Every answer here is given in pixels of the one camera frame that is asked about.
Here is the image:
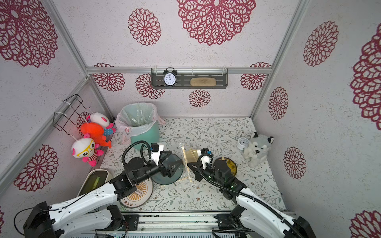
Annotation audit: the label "white orange patterned plate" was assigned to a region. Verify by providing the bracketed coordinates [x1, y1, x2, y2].
[119, 179, 154, 209]

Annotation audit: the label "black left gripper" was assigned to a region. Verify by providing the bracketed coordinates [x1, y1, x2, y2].
[135, 151, 183, 185]

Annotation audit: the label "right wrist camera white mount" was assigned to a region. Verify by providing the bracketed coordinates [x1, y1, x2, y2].
[199, 148, 214, 170]

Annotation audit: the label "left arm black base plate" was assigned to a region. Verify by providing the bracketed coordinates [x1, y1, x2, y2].
[102, 214, 140, 232]

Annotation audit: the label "red orange plush toy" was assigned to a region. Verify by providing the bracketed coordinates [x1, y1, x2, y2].
[80, 123, 112, 148]

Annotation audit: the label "small white round timer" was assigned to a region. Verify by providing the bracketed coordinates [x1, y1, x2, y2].
[236, 137, 250, 151]

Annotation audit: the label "black alarm clock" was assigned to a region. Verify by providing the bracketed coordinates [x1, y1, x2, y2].
[163, 67, 178, 87]

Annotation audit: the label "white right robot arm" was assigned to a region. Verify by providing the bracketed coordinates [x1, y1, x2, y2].
[187, 153, 316, 238]

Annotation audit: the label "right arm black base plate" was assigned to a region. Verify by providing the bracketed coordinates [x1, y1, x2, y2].
[214, 213, 239, 230]

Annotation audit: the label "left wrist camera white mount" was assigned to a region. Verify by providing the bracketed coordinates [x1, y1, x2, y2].
[151, 143, 164, 166]

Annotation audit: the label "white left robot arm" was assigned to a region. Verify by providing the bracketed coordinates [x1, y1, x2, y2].
[20, 140, 183, 238]

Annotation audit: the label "disposable chopsticks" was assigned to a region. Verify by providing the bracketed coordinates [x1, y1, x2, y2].
[179, 144, 192, 183]
[189, 150, 201, 163]

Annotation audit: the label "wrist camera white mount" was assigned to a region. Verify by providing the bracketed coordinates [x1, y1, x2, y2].
[199, 148, 214, 170]
[151, 143, 164, 166]

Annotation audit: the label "grey husky plush dog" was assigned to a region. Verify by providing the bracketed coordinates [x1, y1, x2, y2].
[243, 131, 274, 168]

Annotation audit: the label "cream round plate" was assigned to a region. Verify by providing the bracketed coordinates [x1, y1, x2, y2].
[182, 147, 201, 168]

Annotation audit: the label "dark green glass plate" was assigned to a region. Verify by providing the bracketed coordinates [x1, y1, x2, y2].
[152, 154, 184, 185]

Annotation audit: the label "white pink plush doll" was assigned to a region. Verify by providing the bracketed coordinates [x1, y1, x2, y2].
[85, 113, 116, 136]

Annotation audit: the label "wooden brush on shelf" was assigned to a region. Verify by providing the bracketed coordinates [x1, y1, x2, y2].
[190, 77, 217, 87]

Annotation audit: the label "white plush doll yellow glasses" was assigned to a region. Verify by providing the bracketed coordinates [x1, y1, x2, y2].
[71, 133, 104, 167]

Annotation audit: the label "black wire wall basket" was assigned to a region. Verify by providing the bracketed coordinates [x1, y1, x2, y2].
[52, 94, 91, 136]

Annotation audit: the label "grey wall shelf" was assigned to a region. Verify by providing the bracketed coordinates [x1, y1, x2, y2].
[151, 68, 229, 89]

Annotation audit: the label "yellow patterned plate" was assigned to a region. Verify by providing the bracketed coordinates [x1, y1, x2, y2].
[216, 157, 238, 176]

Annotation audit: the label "green trash bin with bag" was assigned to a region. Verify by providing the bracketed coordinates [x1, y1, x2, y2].
[115, 103, 165, 145]

